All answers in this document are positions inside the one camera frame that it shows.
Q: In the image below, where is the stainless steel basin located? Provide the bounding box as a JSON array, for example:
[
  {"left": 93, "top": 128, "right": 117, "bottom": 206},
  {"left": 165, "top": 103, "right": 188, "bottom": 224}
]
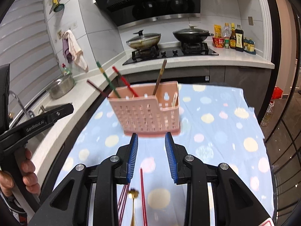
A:
[{"left": 46, "top": 73, "right": 75, "bottom": 99}]

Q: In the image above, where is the purple hanging towel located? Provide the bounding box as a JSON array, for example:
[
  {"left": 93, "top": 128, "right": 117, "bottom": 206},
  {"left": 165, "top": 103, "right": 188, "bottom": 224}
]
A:
[{"left": 62, "top": 34, "right": 74, "bottom": 64}]

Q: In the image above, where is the gold flower spoon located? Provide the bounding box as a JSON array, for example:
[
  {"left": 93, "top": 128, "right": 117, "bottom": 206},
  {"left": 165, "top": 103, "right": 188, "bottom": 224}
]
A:
[{"left": 128, "top": 188, "right": 141, "bottom": 226}]

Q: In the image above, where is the person's left hand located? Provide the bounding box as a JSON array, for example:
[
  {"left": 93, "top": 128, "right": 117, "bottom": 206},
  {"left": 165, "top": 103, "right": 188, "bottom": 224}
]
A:
[{"left": 0, "top": 148, "right": 38, "bottom": 197}]

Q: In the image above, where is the dark brown chopstick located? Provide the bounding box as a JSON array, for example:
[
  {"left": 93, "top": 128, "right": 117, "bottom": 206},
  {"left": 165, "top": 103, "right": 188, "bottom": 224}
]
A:
[
  {"left": 117, "top": 185, "right": 128, "bottom": 218},
  {"left": 152, "top": 59, "right": 167, "bottom": 96}
]

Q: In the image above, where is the cream hanging towel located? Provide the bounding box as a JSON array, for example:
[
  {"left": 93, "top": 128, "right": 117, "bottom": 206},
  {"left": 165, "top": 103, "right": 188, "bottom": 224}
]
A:
[{"left": 63, "top": 30, "right": 89, "bottom": 73}]

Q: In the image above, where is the white window blind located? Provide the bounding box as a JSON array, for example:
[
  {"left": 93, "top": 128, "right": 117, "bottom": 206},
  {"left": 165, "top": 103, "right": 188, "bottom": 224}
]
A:
[{"left": 0, "top": 0, "right": 62, "bottom": 96}]

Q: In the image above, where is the clear plastic bottle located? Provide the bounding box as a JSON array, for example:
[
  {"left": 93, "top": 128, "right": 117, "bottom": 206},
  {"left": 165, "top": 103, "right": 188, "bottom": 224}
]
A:
[{"left": 222, "top": 23, "right": 231, "bottom": 39}]

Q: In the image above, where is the tray of small bottles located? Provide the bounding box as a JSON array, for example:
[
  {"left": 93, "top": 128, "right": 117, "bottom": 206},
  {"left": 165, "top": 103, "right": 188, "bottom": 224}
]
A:
[{"left": 243, "top": 38, "right": 257, "bottom": 55}]

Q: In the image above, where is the brown sauce bottle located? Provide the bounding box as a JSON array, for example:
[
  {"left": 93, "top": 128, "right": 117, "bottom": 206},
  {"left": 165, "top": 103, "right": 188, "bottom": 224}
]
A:
[{"left": 229, "top": 23, "right": 237, "bottom": 50}]

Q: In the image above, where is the dark soy sauce bottle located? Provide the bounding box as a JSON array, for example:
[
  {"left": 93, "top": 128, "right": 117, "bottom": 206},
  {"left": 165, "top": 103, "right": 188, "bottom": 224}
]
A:
[{"left": 235, "top": 24, "right": 245, "bottom": 52}]

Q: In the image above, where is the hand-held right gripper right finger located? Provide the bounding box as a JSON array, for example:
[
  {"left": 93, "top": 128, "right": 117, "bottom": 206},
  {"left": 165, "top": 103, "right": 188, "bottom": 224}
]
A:
[{"left": 165, "top": 132, "right": 274, "bottom": 226}]

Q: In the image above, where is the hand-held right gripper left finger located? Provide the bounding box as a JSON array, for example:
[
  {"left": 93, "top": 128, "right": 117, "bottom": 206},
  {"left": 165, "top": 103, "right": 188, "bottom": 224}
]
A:
[{"left": 28, "top": 133, "right": 139, "bottom": 226}]

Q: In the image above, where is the dark maroon chopstick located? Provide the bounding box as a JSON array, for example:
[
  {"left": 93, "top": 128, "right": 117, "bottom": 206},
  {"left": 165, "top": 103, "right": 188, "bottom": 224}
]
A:
[
  {"left": 119, "top": 188, "right": 129, "bottom": 226},
  {"left": 86, "top": 79, "right": 110, "bottom": 98}
]

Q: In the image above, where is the pink perforated utensil holder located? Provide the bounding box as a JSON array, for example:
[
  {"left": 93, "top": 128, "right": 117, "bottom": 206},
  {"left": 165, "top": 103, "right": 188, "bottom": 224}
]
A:
[{"left": 108, "top": 81, "right": 181, "bottom": 136}]

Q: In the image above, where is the blue dotted tablecloth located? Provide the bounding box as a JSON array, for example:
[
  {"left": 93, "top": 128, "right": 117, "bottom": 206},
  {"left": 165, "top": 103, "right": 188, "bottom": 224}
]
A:
[{"left": 53, "top": 83, "right": 276, "bottom": 226}]

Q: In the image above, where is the chrome kitchen faucet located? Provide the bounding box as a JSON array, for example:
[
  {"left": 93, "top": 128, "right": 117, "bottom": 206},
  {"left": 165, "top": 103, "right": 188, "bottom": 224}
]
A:
[{"left": 9, "top": 92, "right": 36, "bottom": 119}]

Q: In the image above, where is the black wok with lid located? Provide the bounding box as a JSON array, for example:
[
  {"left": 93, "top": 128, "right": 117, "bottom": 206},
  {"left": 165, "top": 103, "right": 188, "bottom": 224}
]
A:
[{"left": 173, "top": 24, "right": 214, "bottom": 45}]

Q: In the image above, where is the wok with glass lid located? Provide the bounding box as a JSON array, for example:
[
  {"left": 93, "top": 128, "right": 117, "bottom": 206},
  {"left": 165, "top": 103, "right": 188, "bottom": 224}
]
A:
[{"left": 126, "top": 30, "right": 162, "bottom": 50}]

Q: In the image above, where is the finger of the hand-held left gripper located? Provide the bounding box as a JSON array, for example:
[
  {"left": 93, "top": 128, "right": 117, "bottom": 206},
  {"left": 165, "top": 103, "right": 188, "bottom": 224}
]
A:
[{"left": 35, "top": 103, "right": 74, "bottom": 129}]

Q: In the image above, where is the red chopstick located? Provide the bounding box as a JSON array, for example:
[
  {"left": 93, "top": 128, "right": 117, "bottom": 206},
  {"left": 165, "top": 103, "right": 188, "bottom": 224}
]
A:
[
  {"left": 112, "top": 66, "right": 139, "bottom": 98},
  {"left": 140, "top": 168, "right": 148, "bottom": 226}
]

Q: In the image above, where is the clear oil bottle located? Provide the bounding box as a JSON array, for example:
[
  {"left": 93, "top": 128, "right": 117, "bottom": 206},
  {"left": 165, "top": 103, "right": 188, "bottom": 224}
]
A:
[{"left": 260, "top": 100, "right": 274, "bottom": 127}]

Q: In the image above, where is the black gas stove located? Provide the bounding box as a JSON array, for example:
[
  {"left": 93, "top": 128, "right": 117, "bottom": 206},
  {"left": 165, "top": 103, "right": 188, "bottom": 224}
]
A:
[{"left": 122, "top": 43, "right": 219, "bottom": 66}]

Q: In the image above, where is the red box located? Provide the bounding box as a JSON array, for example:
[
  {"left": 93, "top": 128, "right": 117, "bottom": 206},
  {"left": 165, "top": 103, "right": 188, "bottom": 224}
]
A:
[{"left": 273, "top": 86, "right": 284, "bottom": 99}]

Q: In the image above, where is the green chopstick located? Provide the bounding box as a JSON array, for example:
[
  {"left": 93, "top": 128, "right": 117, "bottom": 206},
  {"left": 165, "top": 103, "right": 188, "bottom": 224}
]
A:
[{"left": 96, "top": 62, "right": 122, "bottom": 99}]

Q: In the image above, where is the black range hood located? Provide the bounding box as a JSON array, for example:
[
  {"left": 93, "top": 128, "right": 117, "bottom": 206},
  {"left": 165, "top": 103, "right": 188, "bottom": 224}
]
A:
[{"left": 90, "top": 0, "right": 203, "bottom": 27}]

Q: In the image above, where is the red instant noodle cup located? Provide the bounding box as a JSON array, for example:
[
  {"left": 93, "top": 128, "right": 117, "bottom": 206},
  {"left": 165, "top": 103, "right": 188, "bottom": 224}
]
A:
[{"left": 212, "top": 36, "right": 225, "bottom": 48}]

